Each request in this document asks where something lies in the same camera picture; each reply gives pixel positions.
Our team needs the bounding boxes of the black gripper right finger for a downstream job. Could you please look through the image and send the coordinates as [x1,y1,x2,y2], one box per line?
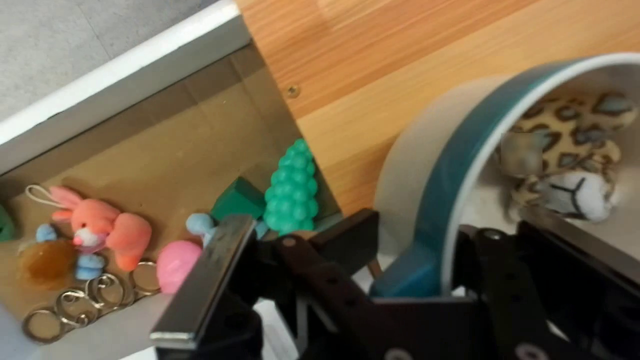
[454,221,640,360]

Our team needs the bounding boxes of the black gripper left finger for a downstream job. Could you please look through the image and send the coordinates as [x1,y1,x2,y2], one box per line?
[150,209,379,360]

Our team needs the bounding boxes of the white bowl with teal rim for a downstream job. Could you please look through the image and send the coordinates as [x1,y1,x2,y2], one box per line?
[371,53,640,299]

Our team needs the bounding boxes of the green toy tree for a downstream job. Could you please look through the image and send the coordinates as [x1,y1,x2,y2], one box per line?
[265,139,320,234]

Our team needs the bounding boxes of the pink ball toy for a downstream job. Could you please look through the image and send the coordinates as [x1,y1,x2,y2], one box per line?
[157,240,202,294]

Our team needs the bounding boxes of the leopard plush toy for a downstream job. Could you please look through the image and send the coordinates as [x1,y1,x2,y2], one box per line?
[495,92,638,221]

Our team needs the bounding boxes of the pink plush bunny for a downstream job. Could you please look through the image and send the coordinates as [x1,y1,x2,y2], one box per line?
[25,185,152,273]

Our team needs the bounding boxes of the metal key rings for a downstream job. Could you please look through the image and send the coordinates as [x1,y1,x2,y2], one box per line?
[22,259,162,346]

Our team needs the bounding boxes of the wooden countertop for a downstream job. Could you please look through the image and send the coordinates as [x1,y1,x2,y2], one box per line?
[236,0,640,215]

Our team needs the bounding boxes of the brown pompom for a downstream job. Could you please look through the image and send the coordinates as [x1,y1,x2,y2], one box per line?
[18,240,76,289]

